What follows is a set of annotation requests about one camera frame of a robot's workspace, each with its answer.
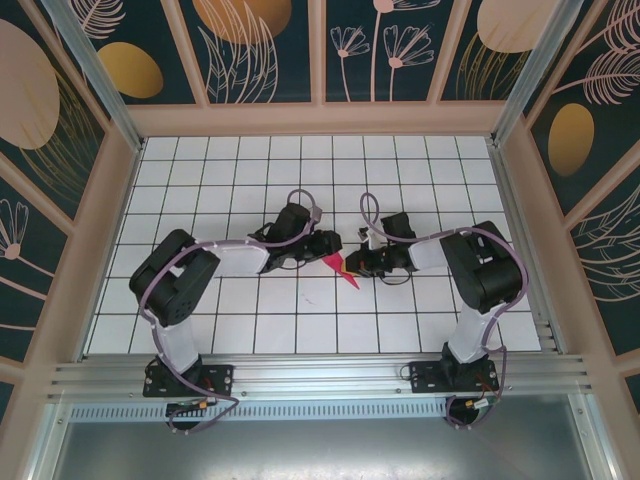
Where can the pink paper sheet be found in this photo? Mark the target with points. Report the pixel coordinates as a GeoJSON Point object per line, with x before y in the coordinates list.
{"type": "Point", "coordinates": [334, 262]}

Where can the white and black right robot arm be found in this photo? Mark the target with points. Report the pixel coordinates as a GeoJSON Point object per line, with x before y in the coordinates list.
{"type": "Point", "coordinates": [490, 275]}

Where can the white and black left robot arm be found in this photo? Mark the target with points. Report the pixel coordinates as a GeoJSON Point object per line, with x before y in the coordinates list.
{"type": "Point", "coordinates": [235, 255]}

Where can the grey sheet metal panel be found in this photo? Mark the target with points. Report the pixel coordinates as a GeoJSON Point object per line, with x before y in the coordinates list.
{"type": "Point", "coordinates": [320, 450]}

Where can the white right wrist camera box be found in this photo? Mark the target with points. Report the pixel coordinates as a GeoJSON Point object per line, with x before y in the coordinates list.
{"type": "Point", "coordinates": [372, 240]}

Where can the long aluminium mounting rail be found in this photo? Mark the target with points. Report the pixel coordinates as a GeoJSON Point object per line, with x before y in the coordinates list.
{"type": "Point", "coordinates": [320, 375]}

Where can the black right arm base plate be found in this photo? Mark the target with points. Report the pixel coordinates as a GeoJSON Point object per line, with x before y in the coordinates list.
{"type": "Point", "coordinates": [425, 382]}

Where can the aluminium table side rail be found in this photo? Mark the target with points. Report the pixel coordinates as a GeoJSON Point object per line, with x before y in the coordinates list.
{"type": "Point", "coordinates": [520, 200]}

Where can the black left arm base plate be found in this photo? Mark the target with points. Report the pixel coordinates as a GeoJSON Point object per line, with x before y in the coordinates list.
{"type": "Point", "coordinates": [220, 380]}

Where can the aluminium frame post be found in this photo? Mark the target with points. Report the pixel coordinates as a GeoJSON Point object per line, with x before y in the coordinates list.
{"type": "Point", "coordinates": [90, 75]}
{"type": "Point", "coordinates": [525, 75]}

